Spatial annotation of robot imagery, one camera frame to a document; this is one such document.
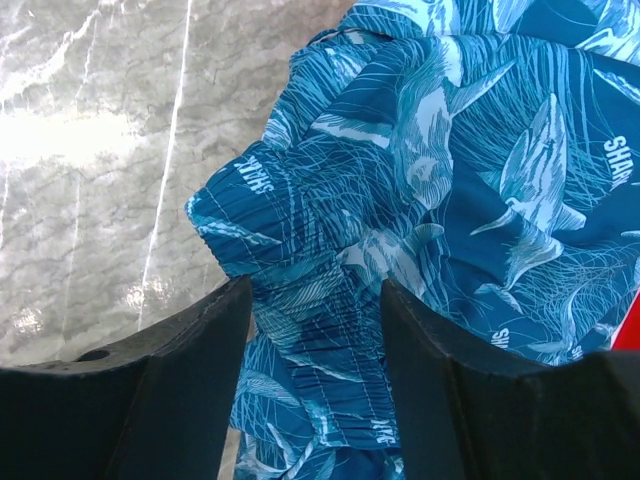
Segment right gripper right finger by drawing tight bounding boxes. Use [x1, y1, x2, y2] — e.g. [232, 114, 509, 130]
[381, 280, 639, 479]

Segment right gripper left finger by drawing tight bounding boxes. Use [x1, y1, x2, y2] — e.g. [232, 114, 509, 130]
[1, 277, 252, 479]

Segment blue shark print shorts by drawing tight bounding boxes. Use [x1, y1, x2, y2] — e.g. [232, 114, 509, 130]
[185, 1, 639, 479]

